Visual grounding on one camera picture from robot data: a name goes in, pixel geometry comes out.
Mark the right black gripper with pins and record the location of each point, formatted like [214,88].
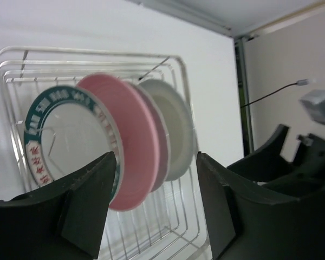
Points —
[308,173]

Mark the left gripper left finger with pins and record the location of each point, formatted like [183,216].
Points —
[62,220]

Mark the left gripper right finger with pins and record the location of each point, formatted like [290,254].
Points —
[248,221]

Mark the pink plastic plate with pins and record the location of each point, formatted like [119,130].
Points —
[141,151]

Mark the metal wire dish rack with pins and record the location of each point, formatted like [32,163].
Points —
[169,224]

